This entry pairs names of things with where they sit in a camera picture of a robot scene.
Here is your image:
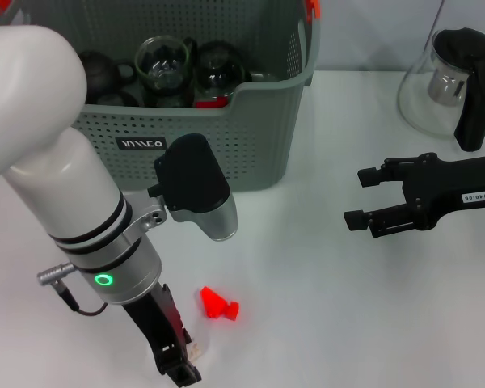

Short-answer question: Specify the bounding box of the bright red slope brick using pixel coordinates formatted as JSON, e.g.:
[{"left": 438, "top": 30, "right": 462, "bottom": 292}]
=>
[{"left": 200, "top": 285, "right": 230, "bottom": 320}]

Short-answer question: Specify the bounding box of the glass teapot with black handle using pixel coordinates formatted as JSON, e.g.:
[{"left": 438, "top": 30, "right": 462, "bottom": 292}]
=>
[{"left": 396, "top": 27, "right": 485, "bottom": 153}]

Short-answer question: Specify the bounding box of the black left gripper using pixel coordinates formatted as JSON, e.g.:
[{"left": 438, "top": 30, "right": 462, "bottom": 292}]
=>
[{"left": 122, "top": 282, "right": 204, "bottom": 387}]

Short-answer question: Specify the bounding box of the grey left wrist camera housing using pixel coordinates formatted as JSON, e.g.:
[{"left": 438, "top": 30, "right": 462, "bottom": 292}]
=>
[{"left": 147, "top": 133, "right": 238, "bottom": 243}]

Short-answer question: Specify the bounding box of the left gripper cable with plug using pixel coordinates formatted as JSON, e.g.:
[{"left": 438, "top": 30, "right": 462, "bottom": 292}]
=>
[{"left": 36, "top": 261, "right": 108, "bottom": 317}]

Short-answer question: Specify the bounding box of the dark red curved brick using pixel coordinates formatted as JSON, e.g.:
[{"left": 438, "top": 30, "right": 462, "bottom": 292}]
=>
[{"left": 193, "top": 95, "right": 228, "bottom": 110}]

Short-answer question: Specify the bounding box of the grey perforated storage bin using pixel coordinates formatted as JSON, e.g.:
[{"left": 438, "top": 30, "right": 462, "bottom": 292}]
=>
[{"left": 0, "top": 0, "right": 323, "bottom": 193}]

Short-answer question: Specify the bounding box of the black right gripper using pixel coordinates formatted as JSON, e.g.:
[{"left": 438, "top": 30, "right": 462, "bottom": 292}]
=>
[{"left": 343, "top": 152, "right": 485, "bottom": 239}]

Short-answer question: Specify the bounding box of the black clay teapot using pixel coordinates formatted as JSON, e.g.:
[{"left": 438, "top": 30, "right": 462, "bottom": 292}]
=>
[{"left": 79, "top": 49, "right": 137, "bottom": 104}]

